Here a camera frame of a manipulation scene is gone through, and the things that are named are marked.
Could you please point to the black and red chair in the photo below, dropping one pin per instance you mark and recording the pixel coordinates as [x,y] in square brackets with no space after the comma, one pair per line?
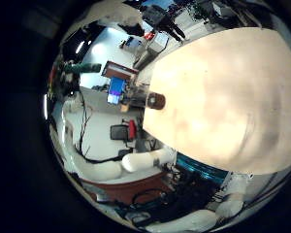
[122,131]

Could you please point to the person in dark clothes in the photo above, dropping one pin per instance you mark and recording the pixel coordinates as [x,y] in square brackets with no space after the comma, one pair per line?
[163,21]

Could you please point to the blue lit monitor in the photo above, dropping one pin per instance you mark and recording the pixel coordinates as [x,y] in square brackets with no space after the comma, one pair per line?
[116,90]

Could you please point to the small brown block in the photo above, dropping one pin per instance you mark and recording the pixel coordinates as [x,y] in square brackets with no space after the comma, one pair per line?
[155,100]

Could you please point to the blue box under table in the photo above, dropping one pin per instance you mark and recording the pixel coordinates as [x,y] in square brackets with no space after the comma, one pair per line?
[200,168]

